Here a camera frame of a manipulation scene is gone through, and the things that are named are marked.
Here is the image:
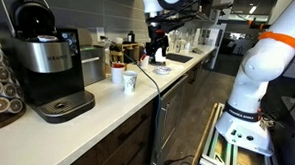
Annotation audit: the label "wooden condiment organizer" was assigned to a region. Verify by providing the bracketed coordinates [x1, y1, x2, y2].
[109, 43, 143, 64]

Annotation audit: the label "patterned paper plate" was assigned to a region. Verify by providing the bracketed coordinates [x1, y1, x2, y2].
[154, 66, 171, 75]

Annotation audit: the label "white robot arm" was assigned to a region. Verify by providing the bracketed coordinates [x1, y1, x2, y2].
[143, 0, 295, 156]

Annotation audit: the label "black silver Keurig coffee machine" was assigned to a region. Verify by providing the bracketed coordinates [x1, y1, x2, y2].
[4, 0, 95, 124]

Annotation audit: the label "orange strap on arm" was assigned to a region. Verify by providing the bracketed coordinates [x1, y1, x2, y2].
[257, 30, 295, 54]

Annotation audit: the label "patterned paper coffee cup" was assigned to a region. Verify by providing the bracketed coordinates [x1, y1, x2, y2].
[123, 71, 138, 94]

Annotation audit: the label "stainless steel box container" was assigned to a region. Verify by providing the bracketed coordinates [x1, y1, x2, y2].
[81, 46, 106, 86]

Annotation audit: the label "small white cup red stirrers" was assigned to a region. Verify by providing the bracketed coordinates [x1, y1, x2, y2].
[140, 54, 150, 68]

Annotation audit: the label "black power cable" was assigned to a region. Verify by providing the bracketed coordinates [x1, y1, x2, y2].
[94, 35, 200, 165]

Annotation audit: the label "black countertop sink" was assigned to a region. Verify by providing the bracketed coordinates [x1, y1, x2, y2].
[167, 53, 192, 63]

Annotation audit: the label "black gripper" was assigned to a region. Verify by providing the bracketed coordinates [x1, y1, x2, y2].
[145, 23, 169, 58]

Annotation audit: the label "coffee pod carousel rack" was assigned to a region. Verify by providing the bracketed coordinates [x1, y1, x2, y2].
[0, 44, 26, 128]

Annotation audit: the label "white mug red interior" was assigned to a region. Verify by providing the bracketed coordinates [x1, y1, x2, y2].
[111, 63, 125, 84]

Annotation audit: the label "white paper towel roll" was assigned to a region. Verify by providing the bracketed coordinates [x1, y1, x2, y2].
[155, 48, 166, 63]

